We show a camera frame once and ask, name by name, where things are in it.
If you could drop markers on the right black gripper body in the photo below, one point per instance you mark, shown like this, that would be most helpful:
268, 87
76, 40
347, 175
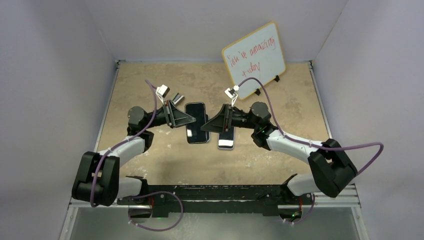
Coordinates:
227, 124

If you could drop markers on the lavender phone case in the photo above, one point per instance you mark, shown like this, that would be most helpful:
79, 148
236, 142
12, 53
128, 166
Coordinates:
226, 147

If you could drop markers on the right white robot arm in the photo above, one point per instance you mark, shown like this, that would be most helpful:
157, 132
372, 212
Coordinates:
331, 168

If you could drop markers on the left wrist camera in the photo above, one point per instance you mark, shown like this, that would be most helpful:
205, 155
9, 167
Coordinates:
161, 92

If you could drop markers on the light blue phone case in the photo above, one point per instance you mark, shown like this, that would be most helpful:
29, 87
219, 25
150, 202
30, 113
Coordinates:
208, 134

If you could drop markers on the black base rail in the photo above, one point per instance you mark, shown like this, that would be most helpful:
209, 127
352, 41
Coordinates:
269, 200

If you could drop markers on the white board with yellow frame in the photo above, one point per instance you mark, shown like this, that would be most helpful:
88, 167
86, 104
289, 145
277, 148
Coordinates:
258, 54

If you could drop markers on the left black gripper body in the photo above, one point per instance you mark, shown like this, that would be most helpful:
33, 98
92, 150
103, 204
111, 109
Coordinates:
169, 114

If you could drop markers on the black phone with grey edge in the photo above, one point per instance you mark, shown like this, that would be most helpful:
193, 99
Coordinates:
195, 114

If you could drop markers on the white green stapler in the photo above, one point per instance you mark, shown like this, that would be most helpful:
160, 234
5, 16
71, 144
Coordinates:
178, 98

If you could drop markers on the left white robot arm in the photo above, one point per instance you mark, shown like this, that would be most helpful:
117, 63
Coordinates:
98, 180

